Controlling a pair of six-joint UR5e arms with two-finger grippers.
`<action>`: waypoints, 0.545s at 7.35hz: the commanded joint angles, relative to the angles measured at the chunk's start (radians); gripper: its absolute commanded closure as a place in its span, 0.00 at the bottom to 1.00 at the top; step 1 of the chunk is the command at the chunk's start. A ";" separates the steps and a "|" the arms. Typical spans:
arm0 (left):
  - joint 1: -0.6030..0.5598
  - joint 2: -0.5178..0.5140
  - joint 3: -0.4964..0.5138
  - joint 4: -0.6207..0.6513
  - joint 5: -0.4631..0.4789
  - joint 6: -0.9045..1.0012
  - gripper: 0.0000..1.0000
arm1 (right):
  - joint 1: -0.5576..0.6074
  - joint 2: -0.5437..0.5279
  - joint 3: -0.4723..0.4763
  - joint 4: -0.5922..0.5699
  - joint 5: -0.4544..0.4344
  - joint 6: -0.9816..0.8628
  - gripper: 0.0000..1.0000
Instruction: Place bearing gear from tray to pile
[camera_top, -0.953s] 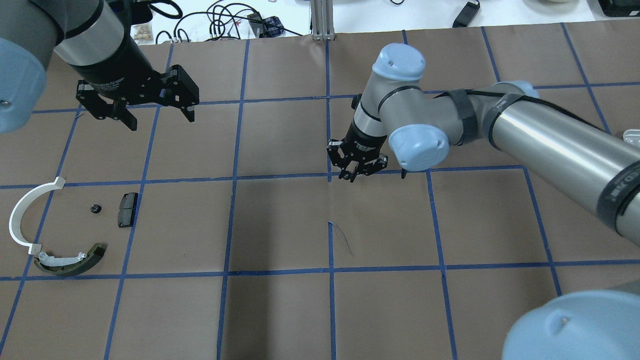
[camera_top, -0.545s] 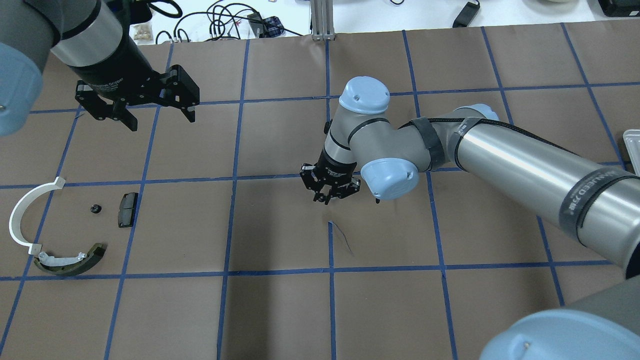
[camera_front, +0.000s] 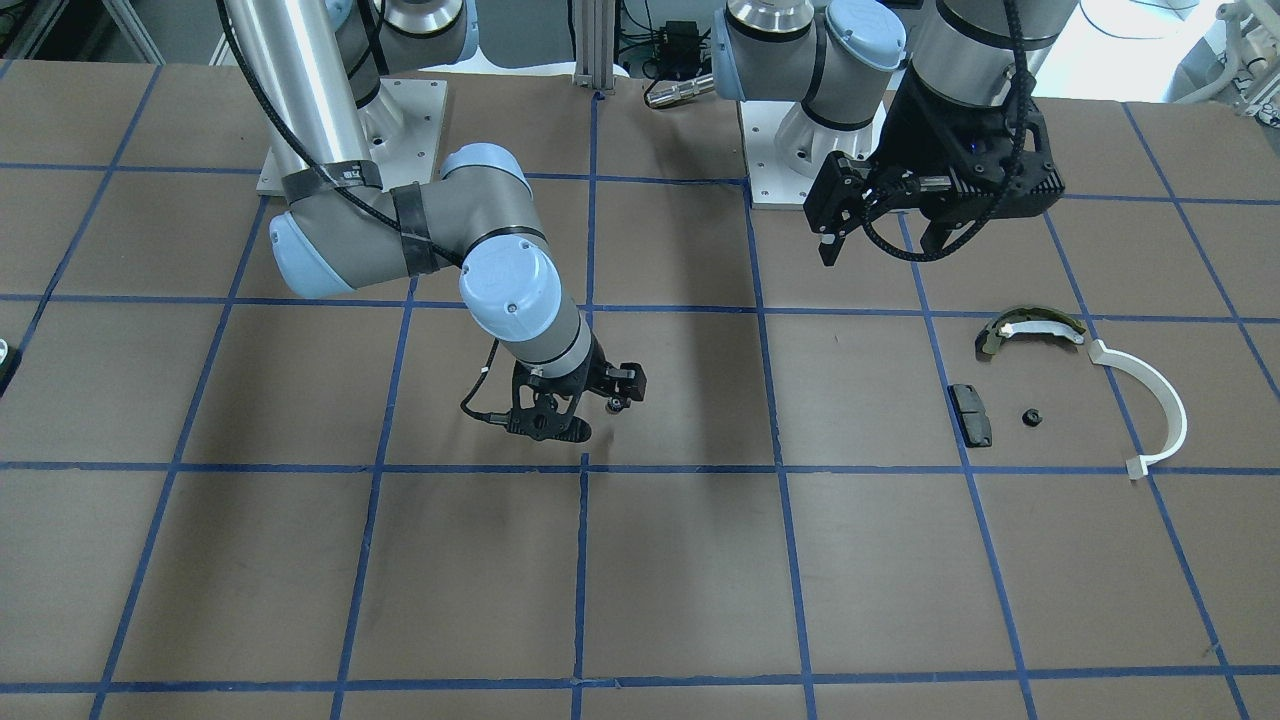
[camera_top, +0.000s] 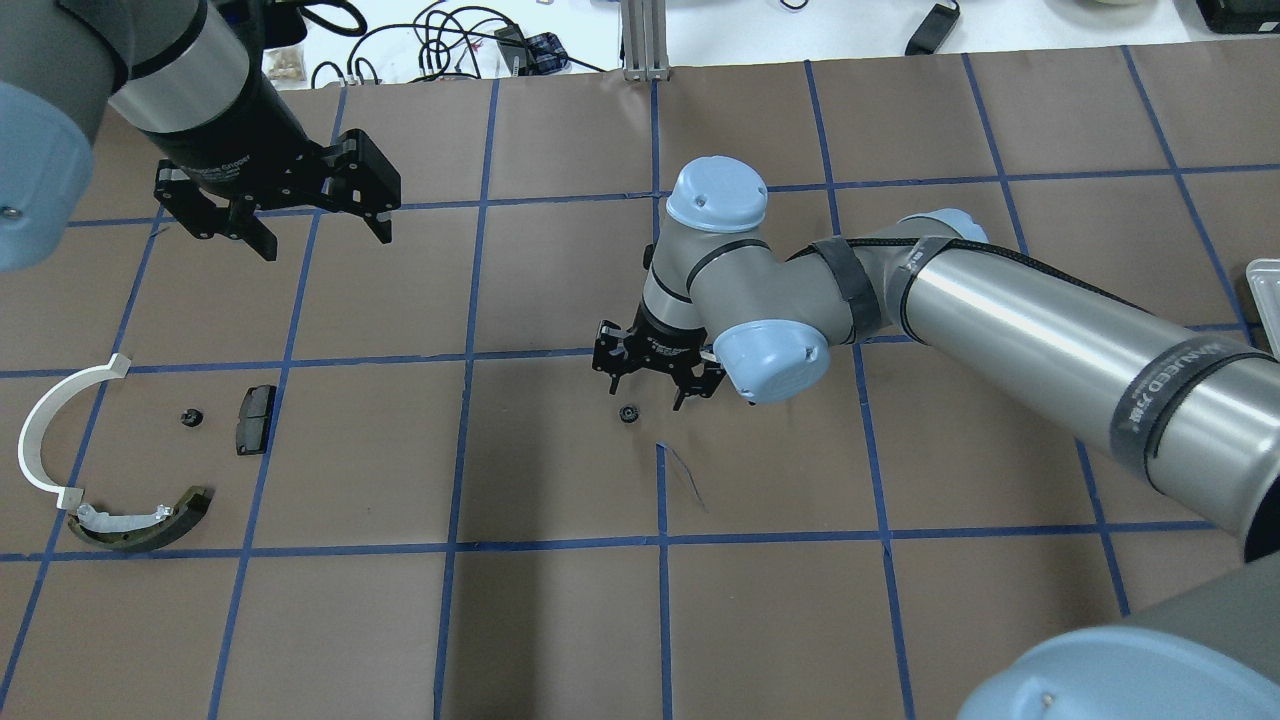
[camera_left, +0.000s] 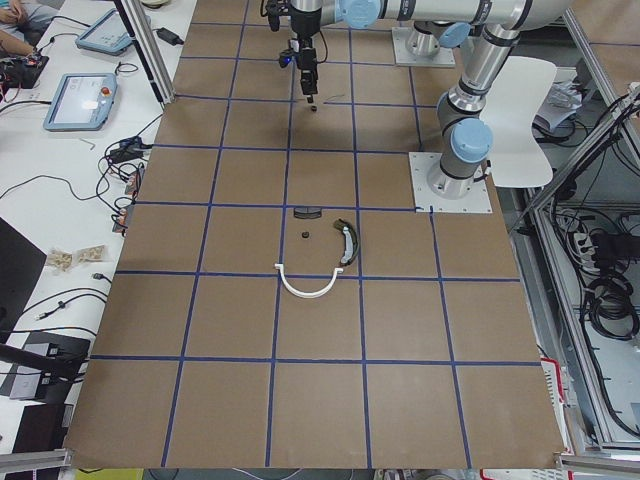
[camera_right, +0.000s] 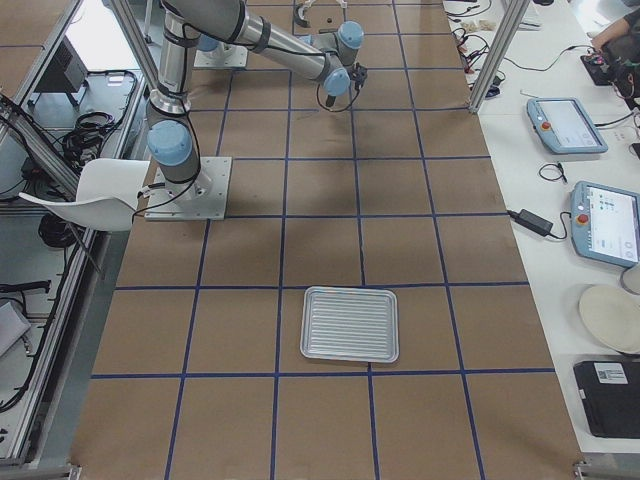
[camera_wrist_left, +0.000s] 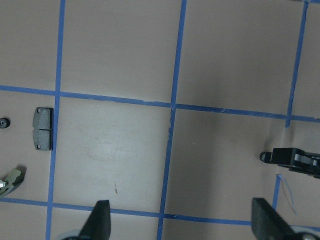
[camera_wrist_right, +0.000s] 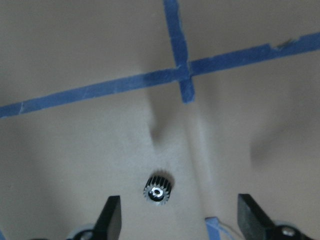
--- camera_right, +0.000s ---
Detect silver ribbed metal tray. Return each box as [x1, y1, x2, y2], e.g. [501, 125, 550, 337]
[300, 286, 399, 364]

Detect olive brake shoe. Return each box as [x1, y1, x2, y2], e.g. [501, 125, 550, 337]
[293, 3, 310, 28]

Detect black power adapter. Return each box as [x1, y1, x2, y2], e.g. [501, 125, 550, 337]
[507, 209, 553, 237]

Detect upper blue teach pendant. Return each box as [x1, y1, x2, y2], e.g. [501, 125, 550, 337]
[526, 98, 608, 155]

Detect blue teach pendant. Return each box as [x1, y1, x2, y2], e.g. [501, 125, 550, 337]
[526, 98, 608, 155]
[570, 181, 639, 268]

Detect white plastic chair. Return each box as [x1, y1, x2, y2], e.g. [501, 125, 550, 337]
[19, 158, 150, 232]

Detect lower blue teach pendant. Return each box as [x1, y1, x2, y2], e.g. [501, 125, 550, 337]
[570, 181, 639, 268]

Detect beige round plate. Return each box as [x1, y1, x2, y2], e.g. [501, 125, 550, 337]
[578, 285, 639, 355]

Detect black laptop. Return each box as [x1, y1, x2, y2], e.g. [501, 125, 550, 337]
[573, 361, 639, 439]

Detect aluminium frame post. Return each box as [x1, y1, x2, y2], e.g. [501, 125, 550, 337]
[468, 0, 528, 114]

